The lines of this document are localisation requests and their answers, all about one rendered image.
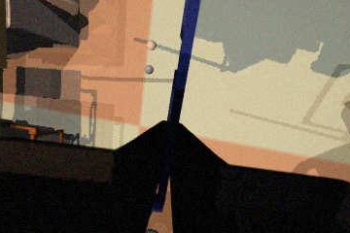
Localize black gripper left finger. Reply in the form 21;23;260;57
0;120;169;233

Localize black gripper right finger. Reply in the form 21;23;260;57
169;122;350;233

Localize navy rectangular glasses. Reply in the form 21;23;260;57
152;0;200;213

